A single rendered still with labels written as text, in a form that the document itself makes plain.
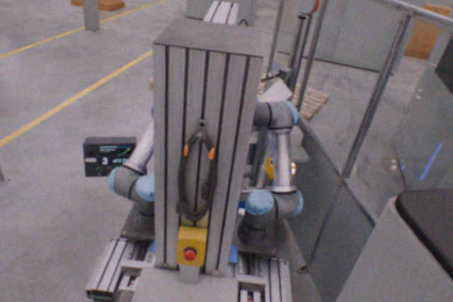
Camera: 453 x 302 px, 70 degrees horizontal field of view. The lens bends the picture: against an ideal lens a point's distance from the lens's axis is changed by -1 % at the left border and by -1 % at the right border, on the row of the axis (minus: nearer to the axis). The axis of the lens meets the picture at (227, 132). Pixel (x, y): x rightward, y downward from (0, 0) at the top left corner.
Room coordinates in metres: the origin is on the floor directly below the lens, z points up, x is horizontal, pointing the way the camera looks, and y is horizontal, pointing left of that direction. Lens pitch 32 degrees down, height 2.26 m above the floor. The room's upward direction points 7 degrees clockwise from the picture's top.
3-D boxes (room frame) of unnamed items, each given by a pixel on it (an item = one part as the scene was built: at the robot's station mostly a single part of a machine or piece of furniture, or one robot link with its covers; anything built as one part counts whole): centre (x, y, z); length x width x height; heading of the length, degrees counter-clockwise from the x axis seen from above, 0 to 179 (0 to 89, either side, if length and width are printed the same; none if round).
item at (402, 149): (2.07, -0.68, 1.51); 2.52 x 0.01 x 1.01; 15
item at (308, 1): (2.45, -0.44, 1.88); 0.16 x 0.07 x 0.16; 50
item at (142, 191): (1.07, 0.32, 1.20); 0.13 x 0.12 x 0.14; 69
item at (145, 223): (1.07, 0.31, 1.09); 0.15 x 0.15 x 0.10
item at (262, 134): (2.11, -0.27, 0.58); 0.09 x 0.05 x 1.15; 15
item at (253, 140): (2.20, -0.25, 0.73); 0.15 x 0.09 x 0.22; 105
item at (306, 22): (2.45, -0.44, 0.90); 0.08 x 0.06 x 1.80; 50
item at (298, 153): (2.15, -0.48, 0.85); 0.36 x 0.24 x 0.03; 15
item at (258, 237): (1.07, -0.18, 1.09); 0.15 x 0.15 x 0.10
